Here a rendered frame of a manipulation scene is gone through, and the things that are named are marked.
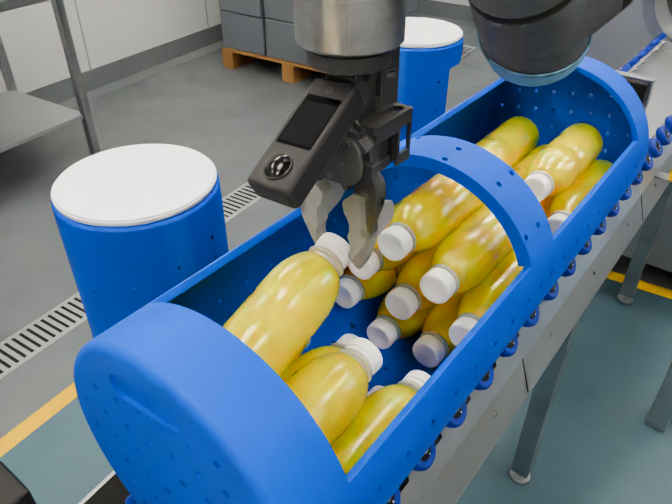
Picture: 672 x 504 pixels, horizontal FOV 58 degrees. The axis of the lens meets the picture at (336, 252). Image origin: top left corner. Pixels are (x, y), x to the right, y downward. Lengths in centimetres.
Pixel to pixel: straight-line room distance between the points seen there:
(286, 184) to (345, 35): 12
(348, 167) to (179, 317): 19
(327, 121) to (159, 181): 64
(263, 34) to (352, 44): 404
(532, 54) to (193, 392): 37
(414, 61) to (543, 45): 127
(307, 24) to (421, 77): 132
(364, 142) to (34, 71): 387
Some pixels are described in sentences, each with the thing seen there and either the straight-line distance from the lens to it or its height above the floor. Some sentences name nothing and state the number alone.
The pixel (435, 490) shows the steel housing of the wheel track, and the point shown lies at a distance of 80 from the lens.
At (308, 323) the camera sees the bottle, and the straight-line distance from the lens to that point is 55.
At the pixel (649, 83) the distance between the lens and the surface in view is 153.
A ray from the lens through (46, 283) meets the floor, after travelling 274.
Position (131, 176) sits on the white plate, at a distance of 113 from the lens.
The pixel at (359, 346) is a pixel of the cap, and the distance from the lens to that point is 60.
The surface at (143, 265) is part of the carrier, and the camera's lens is 105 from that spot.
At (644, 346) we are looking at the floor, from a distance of 247.
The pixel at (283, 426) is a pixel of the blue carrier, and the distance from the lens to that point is 45.
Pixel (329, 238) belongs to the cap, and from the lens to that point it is 59.
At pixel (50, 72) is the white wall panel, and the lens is 439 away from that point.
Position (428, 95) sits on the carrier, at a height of 89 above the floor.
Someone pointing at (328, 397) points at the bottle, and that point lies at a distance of 54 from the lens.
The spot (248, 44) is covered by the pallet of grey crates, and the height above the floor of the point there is 20.
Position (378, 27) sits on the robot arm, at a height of 142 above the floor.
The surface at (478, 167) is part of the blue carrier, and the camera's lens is 71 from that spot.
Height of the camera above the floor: 155
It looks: 36 degrees down
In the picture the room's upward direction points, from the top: straight up
